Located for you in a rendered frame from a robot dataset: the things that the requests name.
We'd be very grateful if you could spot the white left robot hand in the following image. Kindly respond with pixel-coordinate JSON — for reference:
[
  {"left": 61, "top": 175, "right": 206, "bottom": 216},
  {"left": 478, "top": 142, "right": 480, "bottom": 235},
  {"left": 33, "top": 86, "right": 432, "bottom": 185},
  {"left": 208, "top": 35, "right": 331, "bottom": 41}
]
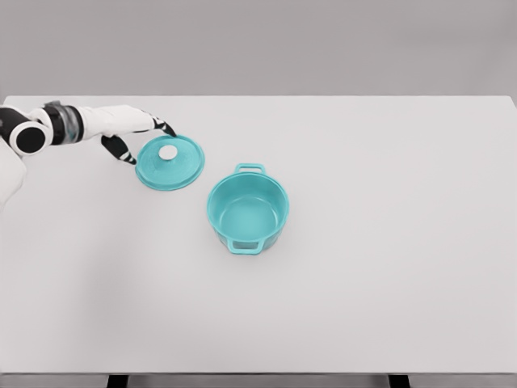
[{"left": 98, "top": 104, "right": 178, "bottom": 167}]

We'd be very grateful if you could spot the teal pot lid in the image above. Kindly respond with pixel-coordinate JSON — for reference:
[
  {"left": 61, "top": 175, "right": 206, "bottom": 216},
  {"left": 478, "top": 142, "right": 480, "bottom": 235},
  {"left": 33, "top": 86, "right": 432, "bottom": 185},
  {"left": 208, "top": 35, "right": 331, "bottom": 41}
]
[{"left": 135, "top": 134, "right": 207, "bottom": 192}]

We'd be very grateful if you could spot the teal pot with handles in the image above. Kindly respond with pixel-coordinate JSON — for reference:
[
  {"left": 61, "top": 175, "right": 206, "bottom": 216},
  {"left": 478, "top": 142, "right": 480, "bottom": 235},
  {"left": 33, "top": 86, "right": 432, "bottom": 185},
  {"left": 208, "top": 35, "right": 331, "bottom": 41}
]
[{"left": 206, "top": 162, "right": 292, "bottom": 257}]

